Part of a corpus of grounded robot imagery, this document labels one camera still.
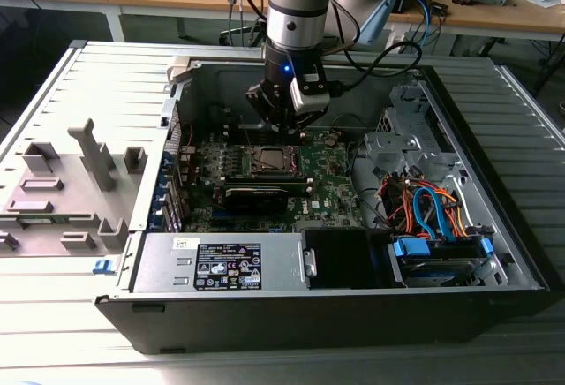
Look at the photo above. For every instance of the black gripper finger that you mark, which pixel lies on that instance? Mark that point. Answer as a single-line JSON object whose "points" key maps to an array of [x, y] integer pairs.
{"points": [[309, 121], [267, 102]]}

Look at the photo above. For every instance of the silver CPU green edge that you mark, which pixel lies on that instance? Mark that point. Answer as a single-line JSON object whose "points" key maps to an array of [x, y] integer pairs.
{"points": [[271, 158]]}

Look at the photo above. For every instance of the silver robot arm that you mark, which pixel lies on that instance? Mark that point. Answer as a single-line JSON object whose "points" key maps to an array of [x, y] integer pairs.
{"points": [[300, 5]]}

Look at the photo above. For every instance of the CPU socket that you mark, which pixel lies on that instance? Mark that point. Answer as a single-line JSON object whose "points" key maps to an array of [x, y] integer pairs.
{"points": [[253, 162]]}

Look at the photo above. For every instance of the round coin cell battery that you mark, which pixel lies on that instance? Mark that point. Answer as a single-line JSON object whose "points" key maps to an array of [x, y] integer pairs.
{"points": [[331, 140]]}

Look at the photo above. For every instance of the green motherboard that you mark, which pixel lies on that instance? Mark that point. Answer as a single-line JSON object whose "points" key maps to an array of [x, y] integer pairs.
{"points": [[329, 190]]}

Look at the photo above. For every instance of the green RAM stick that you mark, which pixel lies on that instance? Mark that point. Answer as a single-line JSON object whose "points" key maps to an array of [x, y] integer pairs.
{"points": [[265, 179], [42, 221]]}

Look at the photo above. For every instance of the grey metal drive cage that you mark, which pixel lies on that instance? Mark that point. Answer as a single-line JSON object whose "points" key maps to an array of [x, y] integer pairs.
{"points": [[390, 144]]}

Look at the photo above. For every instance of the black graphics card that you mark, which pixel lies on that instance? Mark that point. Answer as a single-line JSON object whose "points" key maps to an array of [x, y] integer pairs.
{"points": [[256, 203]]}

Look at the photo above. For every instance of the blue disk carrier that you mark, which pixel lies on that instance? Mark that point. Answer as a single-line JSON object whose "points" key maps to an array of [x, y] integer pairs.
{"points": [[410, 247]]}

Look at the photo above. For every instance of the grey power supply unit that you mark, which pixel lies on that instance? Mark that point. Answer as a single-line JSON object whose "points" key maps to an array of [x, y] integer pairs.
{"points": [[154, 270]]}

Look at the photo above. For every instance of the black grey PC case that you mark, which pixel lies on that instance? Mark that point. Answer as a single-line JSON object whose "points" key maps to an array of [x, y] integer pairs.
{"points": [[309, 323]]}

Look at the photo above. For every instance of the silver hard disk drive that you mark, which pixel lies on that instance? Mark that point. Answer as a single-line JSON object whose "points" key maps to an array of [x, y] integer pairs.
{"points": [[441, 275]]}

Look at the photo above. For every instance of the grey parts rack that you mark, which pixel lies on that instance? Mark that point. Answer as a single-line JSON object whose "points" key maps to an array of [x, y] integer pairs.
{"points": [[66, 182]]}

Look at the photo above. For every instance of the blue plastic latch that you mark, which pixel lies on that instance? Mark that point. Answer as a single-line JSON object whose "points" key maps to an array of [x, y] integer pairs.
{"points": [[104, 267]]}

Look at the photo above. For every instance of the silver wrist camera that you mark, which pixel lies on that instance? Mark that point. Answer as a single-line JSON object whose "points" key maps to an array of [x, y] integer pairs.
{"points": [[309, 100]]}

